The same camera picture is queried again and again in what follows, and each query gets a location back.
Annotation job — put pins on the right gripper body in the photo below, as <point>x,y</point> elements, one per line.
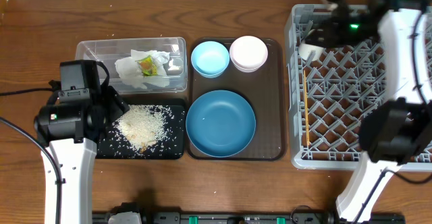
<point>335,35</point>

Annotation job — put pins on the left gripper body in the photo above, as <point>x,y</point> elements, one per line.
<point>111,107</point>

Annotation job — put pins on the pile of white rice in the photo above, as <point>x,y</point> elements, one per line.
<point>144,129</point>

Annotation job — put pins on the white napkin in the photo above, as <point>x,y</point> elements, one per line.
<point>130,73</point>

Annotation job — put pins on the cream plastic cup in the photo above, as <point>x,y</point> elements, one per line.
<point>310,46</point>

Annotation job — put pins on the green snack wrapper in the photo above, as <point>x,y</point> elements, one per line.
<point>147,66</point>

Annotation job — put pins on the wooden chopstick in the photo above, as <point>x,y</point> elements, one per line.
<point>305,97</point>

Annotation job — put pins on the pink bowl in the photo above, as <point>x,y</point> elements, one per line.
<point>248,53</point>

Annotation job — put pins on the light blue bowl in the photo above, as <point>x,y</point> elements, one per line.
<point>210,59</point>

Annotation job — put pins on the dark blue plate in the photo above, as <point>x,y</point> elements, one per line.
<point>220,123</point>

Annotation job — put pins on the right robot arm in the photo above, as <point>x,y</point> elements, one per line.
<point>399,129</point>

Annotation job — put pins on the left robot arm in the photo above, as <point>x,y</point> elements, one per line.
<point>69,128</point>

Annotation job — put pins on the clear plastic waste bin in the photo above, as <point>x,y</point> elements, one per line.
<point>109,51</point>

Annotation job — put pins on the grey dishwasher rack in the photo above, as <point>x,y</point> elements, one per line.
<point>344,86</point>

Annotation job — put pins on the black plastic tray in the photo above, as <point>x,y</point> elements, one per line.
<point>173,149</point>

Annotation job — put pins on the brown serving tray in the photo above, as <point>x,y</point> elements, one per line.
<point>263,89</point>

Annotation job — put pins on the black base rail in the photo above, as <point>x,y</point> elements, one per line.
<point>132,213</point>

